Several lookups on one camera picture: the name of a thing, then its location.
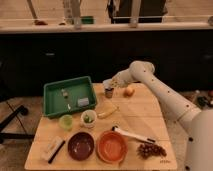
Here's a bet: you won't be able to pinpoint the small grey towel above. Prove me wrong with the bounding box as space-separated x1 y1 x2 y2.
103 79 112 90

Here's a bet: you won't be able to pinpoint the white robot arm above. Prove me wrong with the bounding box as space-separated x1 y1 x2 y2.
110 61 213 171

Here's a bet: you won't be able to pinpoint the metal cup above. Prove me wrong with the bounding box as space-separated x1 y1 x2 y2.
105 88 114 98

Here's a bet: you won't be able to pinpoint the orange fruit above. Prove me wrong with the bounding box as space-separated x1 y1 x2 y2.
123 86 135 97

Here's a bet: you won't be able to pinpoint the yellow banana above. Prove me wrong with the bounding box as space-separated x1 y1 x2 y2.
97 107 118 119

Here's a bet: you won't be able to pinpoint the grey block in tray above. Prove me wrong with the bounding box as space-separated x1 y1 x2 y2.
77 98 89 107

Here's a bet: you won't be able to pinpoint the white cup with green item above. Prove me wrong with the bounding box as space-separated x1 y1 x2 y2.
81 110 97 128

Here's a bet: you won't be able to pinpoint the green plastic tray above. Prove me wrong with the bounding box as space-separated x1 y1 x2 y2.
43 76 97 118

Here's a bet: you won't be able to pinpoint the small items in tray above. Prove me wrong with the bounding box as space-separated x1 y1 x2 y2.
61 89 71 110

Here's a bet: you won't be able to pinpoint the light green cup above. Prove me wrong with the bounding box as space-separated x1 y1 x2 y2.
59 115 72 130

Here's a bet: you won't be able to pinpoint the orange bowl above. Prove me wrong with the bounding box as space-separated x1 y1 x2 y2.
96 131 128 164

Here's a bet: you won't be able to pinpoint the dark purple bowl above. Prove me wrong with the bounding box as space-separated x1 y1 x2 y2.
68 132 94 161

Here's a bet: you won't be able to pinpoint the bunch of brown grapes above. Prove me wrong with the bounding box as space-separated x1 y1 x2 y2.
137 143 167 159

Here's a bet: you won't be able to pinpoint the black chair base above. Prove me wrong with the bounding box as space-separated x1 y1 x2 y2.
0 105 34 144

